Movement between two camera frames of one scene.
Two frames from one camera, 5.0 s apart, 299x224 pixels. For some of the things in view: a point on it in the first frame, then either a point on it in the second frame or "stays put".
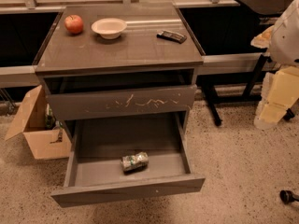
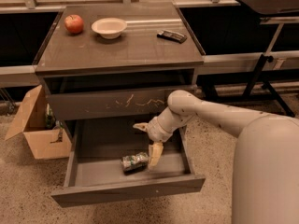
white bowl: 109,28 stays put
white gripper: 286,39 to 154,130
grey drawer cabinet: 119,59 stays put
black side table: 265,1 stays put
